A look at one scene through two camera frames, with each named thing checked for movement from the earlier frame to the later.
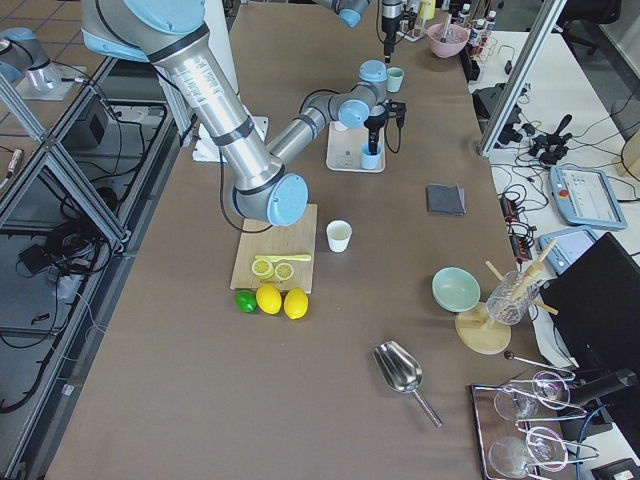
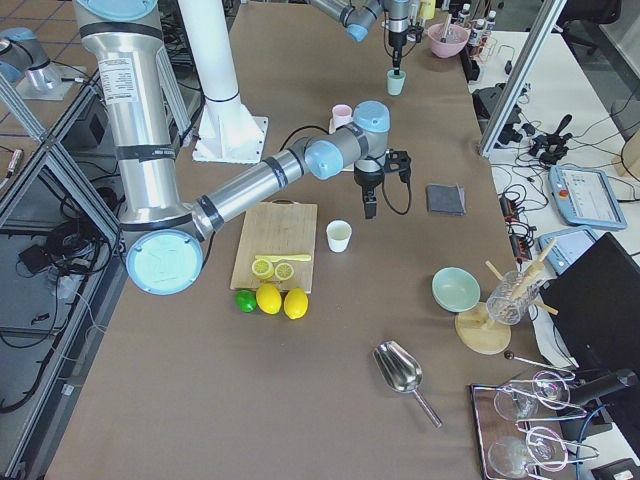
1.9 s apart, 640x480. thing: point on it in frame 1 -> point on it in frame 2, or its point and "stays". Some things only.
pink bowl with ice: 456,41 stays
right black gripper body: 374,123 -> 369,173
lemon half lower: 284,271 stays
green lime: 246,300 stays
